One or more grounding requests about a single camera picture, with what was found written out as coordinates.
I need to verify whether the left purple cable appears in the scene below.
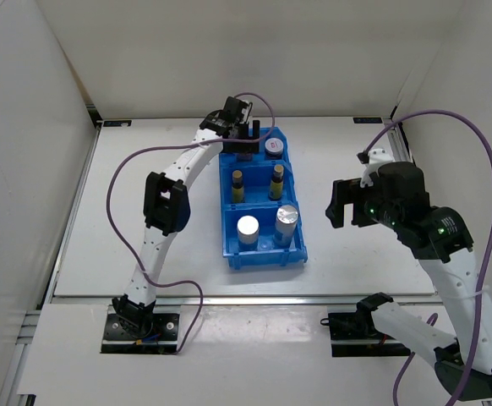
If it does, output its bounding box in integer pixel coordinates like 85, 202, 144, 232
105, 91, 277, 355

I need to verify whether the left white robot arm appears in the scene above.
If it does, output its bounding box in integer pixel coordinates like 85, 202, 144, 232
106, 96, 260, 339

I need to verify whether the blue three-compartment plastic bin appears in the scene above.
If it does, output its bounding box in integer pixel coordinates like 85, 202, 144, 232
219, 128, 308, 270

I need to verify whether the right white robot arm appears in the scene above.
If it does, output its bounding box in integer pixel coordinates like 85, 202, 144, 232
325, 162, 492, 402

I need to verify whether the left black corner label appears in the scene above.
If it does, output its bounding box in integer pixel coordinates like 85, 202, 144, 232
102, 120, 132, 128

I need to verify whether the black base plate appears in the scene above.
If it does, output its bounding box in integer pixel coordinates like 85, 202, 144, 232
100, 306, 180, 355
320, 313, 411, 358

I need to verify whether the small yellow-label bottle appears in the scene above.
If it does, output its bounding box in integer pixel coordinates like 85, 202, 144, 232
231, 170, 244, 204
269, 164, 285, 200

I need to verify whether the silver-top white canister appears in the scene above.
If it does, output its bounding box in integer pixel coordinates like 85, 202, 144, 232
237, 215, 260, 250
274, 205, 299, 247

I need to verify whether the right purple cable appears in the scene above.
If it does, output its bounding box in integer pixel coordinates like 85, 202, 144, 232
358, 109, 492, 406

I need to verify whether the right black corner label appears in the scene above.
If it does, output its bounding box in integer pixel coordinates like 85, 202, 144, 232
353, 117, 383, 124

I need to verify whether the white-lid spice jar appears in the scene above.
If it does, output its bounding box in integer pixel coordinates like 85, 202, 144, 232
237, 153, 253, 162
264, 137, 286, 160

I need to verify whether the left aluminium rail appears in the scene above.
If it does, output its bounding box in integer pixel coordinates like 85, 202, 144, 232
36, 124, 101, 310

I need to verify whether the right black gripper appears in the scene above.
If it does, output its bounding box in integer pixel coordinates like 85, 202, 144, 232
325, 178, 402, 231

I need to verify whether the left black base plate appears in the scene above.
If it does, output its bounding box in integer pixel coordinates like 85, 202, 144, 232
100, 306, 180, 355

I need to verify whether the purple cable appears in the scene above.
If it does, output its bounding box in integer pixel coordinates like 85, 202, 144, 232
105, 91, 277, 355
358, 109, 492, 406

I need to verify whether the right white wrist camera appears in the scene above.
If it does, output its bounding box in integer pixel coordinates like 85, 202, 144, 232
357, 148, 395, 188

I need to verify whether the black corner label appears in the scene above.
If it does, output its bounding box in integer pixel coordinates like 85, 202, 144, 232
102, 120, 132, 128
353, 117, 383, 124

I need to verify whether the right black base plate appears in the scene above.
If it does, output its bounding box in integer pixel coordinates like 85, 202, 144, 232
320, 313, 411, 358

